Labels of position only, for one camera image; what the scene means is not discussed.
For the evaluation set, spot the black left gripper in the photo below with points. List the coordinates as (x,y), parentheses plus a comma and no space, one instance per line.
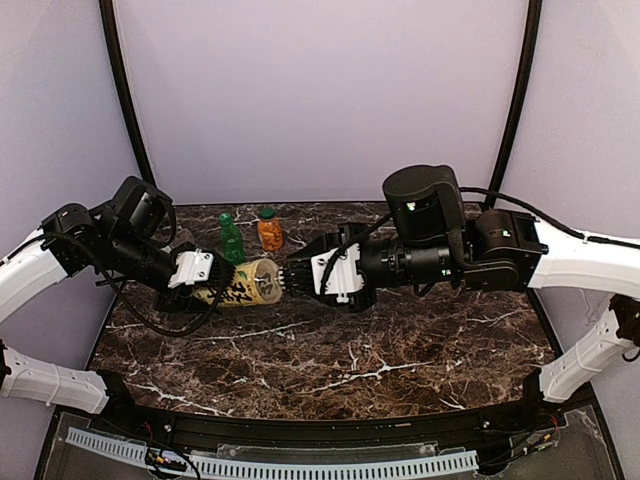
(176,298)

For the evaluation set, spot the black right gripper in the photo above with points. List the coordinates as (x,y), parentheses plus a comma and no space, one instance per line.
(361,298)

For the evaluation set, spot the large yellow tea bottle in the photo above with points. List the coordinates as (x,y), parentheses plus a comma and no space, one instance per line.
(249,284)

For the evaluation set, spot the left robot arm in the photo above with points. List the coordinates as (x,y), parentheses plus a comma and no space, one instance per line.
(130,237)

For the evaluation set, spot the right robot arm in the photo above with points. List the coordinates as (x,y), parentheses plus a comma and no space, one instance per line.
(516,249)

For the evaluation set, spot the green plastic bottle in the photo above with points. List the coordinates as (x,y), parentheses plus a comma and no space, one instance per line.
(231,240)

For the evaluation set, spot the orange juice bottle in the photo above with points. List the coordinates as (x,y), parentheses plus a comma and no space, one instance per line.
(270,230)

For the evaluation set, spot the left black frame post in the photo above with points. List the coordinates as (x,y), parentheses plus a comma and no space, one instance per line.
(107,9)

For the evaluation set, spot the black frame post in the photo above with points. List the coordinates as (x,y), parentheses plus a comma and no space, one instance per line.
(523,72)
(107,9)

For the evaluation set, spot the white slotted cable duct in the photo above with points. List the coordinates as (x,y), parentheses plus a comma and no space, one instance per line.
(239,462)

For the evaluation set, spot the black front rail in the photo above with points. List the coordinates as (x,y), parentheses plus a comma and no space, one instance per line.
(482,427)

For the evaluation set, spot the right black frame post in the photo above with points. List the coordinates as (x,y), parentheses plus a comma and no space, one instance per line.
(523,72)

